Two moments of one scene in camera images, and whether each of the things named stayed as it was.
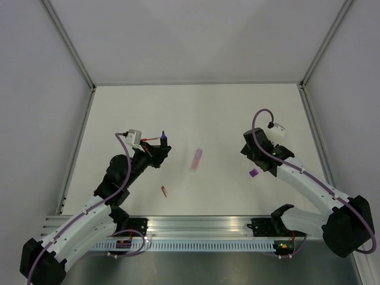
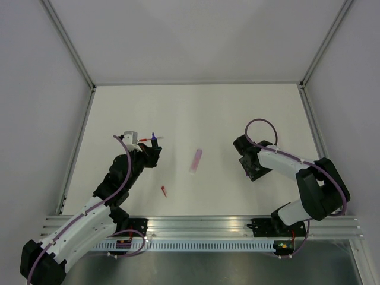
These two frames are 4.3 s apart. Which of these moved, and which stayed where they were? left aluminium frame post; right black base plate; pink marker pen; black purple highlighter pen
Moved: black purple highlighter pen
Stayed: right black base plate; left aluminium frame post; pink marker pen
